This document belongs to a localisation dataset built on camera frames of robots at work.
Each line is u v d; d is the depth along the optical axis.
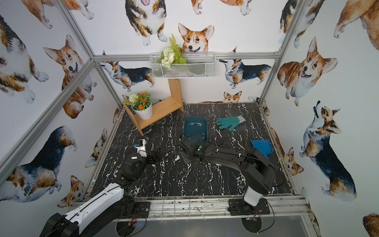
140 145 0.73
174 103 1.13
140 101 0.93
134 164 0.64
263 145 0.98
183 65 0.84
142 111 0.93
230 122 1.07
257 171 0.45
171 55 0.78
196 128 1.05
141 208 0.74
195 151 0.64
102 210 0.51
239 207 0.73
